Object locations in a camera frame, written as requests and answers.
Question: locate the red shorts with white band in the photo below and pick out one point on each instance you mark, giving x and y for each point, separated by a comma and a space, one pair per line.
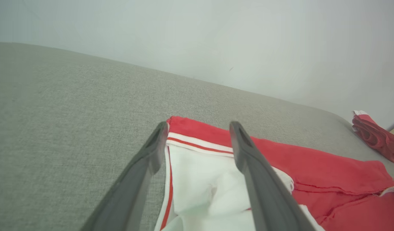
376, 138

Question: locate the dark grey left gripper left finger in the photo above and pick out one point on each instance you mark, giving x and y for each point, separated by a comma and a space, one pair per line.
132, 189

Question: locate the grey fabric sofa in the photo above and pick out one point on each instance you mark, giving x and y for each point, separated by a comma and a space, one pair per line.
71, 112

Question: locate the red white basketball jersey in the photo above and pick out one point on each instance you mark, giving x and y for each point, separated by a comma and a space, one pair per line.
331, 170

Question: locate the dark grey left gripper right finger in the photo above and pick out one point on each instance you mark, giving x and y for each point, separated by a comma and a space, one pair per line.
267, 192

